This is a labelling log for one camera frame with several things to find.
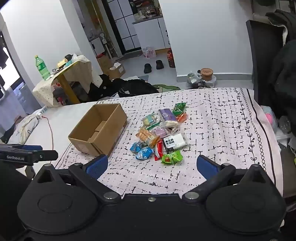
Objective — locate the white kitchen cabinet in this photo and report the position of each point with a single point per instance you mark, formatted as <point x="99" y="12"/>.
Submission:
<point x="148" y="34"/>

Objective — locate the row of kitchen bottles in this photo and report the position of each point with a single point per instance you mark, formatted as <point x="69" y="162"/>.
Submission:
<point x="148" y="10"/>

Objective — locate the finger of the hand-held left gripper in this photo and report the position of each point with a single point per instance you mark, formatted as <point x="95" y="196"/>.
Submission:
<point x="32" y="147"/>
<point x="47" y="155"/>

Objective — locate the pale purple snack packet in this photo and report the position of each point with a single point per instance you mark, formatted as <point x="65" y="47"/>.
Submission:
<point x="160" y="132"/>

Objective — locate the hanging coats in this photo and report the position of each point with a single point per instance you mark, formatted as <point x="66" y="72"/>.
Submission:
<point x="286" y="69"/>

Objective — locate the black slipper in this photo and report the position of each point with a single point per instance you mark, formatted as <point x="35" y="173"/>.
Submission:
<point x="159" y="64"/>
<point x="148" y="68"/>

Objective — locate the pink round item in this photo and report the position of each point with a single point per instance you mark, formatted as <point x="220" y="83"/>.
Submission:
<point x="269" y="118"/>

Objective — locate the green floor mat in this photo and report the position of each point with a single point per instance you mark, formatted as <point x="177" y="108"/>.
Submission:
<point x="166" y="87"/>

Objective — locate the small orange snack packet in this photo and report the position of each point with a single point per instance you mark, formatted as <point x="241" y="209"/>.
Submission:
<point x="182" y="117"/>

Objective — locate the white stand fan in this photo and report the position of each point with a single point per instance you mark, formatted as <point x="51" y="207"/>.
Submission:
<point x="104" y="38"/>

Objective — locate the brown cardboard box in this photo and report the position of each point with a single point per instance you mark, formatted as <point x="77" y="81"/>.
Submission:
<point x="101" y="120"/>

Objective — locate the black bag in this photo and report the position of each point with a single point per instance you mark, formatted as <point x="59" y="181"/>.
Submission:
<point x="138" y="87"/>

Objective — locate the purple bread packet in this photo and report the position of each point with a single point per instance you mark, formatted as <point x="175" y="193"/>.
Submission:
<point x="167" y="115"/>

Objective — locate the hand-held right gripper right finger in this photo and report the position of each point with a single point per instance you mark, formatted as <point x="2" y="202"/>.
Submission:
<point x="207" y="165"/>

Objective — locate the black and white packet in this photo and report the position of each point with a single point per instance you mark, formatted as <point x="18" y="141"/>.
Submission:
<point x="175" y="142"/>

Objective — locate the patterned pillow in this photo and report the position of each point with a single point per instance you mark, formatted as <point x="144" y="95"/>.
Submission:
<point x="23" y="127"/>

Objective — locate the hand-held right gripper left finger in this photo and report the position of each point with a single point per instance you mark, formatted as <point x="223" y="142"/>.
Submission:
<point x="97" y="165"/>

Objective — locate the black haired doll figure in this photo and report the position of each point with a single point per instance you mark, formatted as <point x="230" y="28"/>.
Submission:
<point x="68" y="58"/>

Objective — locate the window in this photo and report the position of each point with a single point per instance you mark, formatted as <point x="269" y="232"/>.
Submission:
<point x="10" y="76"/>

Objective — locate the clear plastic bag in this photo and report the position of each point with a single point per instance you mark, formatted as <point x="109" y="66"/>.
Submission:
<point x="193" y="79"/>

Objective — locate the black framed glass door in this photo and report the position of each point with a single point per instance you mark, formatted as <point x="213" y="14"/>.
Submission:
<point x="124" y="25"/>

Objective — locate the blue snack packet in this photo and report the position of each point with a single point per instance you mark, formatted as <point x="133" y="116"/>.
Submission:
<point x="137" y="147"/>
<point x="145" y="153"/>

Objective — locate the white power strip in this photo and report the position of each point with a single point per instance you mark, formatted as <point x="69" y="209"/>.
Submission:
<point x="40" y="112"/>

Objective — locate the dotted cream tablecloth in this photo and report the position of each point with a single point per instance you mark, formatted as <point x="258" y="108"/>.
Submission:
<point x="81" y="69"/>

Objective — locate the green plastic bottle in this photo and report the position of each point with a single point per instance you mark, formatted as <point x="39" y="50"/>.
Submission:
<point x="42" y="68"/>

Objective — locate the pink pack of water bottles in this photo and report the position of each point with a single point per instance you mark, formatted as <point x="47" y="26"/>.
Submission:
<point x="149" y="52"/>

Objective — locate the dark green snack packet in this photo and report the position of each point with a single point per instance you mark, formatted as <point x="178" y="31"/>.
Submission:
<point x="179" y="107"/>

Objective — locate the black clothing pile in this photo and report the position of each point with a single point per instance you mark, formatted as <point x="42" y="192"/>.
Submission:
<point x="104" y="85"/>

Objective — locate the brown lidded jar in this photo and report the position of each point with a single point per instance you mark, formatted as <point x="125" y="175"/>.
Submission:
<point x="207" y="73"/>

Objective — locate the lime green snack packet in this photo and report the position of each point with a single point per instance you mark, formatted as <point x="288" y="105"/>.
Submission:
<point x="172" y="157"/>

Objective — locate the clear green striped packet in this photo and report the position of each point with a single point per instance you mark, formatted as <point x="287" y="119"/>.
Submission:
<point x="153" y="126"/>

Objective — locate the orange cracker packet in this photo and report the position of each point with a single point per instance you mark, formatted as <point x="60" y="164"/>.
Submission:
<point x="146" y="136"/>

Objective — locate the small open floor carton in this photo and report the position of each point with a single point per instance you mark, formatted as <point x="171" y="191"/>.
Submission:
<point x="116" y="70"/>

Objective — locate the clear yellow cake packet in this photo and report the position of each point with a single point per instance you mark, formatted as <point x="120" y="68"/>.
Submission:
<point x="149" y="119"/>

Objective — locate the red snack packet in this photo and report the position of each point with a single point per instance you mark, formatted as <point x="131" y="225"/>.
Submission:
<point x="158" y="149"/>

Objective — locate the yellow box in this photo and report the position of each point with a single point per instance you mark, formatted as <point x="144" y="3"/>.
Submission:
<point x="62" y="64"/>

